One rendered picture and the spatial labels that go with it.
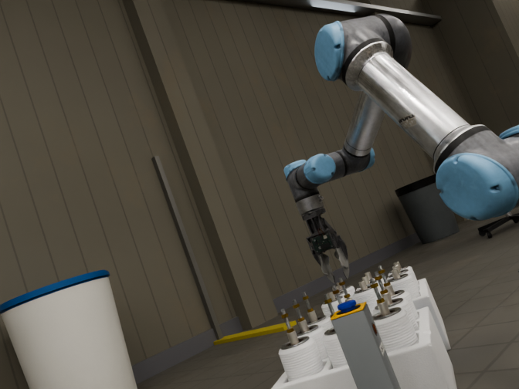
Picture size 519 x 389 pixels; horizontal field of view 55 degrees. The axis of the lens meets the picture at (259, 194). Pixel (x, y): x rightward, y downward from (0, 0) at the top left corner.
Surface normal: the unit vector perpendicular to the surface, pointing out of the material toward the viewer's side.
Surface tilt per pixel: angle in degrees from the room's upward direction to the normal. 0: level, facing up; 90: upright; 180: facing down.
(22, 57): 90
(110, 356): 94
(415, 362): 90
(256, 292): 90
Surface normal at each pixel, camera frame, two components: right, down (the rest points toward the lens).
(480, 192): -0.82, 0.36
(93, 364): 0.58, -0.25
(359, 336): -0.31, -0.01
